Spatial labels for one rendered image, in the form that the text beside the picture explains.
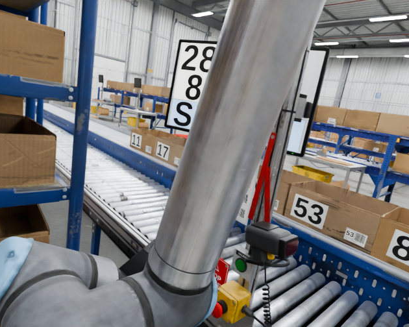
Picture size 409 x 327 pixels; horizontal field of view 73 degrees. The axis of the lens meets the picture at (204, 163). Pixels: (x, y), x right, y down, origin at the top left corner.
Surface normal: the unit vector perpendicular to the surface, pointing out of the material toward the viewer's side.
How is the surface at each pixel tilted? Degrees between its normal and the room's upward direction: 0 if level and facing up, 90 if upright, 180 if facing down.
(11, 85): 90
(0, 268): 60
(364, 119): 90
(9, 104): 90
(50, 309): 18
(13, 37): 91
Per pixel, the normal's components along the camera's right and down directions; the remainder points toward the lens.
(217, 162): -0.17, 0.26
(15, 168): 0.67, 0.28
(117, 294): 0.25, -0.94
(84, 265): 0.78, -0.59
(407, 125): -0.71, 0.03
